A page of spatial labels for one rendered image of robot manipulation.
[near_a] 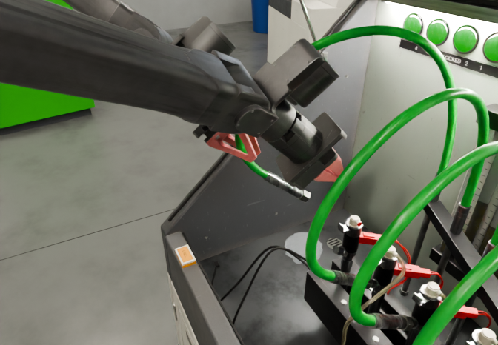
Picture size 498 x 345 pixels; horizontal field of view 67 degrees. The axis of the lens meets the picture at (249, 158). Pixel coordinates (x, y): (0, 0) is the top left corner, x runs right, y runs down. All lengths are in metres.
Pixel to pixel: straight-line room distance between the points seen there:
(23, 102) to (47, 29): 3.53
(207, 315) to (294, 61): 0.49
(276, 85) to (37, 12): 0.26
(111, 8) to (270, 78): 0.31
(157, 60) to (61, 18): 0.08
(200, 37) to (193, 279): 0.46
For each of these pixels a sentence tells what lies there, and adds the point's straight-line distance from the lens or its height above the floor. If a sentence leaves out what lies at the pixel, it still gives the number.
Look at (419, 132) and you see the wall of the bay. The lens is 0.91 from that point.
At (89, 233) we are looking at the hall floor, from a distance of 2.48.
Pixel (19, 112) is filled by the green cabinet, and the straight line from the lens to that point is 3.84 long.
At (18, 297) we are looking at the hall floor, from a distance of 2.28.
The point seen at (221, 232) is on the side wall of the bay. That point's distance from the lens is 0.97.
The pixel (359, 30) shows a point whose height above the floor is 1.42.
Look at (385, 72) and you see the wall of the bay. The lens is 0.95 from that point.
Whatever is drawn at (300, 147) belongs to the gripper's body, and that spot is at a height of 1.31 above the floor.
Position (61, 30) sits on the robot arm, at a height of 1.49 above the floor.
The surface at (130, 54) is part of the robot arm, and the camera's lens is 0.32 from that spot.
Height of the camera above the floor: 1.55
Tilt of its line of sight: 31 degrees down
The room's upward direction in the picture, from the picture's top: straight up
